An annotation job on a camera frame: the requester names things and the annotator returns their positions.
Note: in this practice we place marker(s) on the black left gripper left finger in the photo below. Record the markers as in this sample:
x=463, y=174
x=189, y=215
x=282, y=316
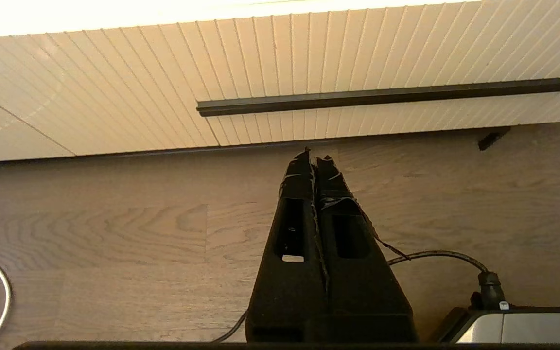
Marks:
x=289, y=301

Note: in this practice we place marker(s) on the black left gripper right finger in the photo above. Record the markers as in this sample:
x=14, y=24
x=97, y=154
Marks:
x=362, y=301

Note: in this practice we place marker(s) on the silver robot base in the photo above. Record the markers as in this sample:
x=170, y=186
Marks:
x=528, y=328

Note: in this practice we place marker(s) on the dark wooden table leg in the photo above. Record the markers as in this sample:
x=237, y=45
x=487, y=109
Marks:
x=494, y=138

